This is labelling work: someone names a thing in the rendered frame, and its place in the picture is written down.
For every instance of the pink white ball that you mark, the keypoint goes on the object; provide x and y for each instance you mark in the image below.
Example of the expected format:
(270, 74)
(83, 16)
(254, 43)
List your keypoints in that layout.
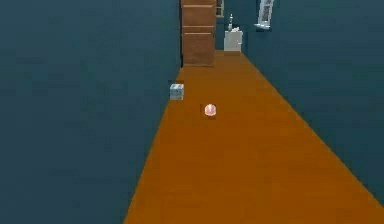
(210, 109)

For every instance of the grey white box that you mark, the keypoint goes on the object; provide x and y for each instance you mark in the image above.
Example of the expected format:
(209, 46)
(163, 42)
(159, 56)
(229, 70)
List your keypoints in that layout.
(176, 91)

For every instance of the brown wooden cupboard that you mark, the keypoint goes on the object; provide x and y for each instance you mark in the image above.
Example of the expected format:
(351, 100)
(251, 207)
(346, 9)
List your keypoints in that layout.
(198, 36)

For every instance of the white small cabinet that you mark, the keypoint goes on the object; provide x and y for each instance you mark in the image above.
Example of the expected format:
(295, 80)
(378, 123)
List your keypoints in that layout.
(232, 41)

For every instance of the white bottle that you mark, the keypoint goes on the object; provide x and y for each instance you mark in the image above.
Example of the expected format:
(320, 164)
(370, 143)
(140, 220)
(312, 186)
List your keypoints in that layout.
(231, 21)

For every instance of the wooden framed window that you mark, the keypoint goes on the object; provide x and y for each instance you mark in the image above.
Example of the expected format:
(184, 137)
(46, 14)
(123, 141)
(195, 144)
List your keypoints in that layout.
(220, 8)

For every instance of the white framed wall picture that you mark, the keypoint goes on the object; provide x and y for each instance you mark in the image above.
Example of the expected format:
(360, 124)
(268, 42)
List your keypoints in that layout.
(265, 14)

